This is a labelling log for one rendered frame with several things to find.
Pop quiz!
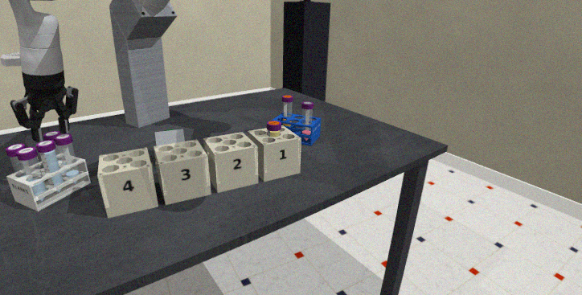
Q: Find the conical tube with yellow liquid and purple cap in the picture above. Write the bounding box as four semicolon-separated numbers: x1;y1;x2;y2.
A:
267;121;281;137

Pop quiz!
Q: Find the blue tube rack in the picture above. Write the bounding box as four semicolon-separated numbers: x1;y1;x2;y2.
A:
272;113;321;146

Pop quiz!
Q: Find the white tube rack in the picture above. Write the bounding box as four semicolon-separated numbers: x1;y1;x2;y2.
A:
6;157;91;211

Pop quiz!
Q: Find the cream tube adapter block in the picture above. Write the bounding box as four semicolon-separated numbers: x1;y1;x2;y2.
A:
97;148;158;218
248;125;301;182
203;132;259;193
154;140;211;205

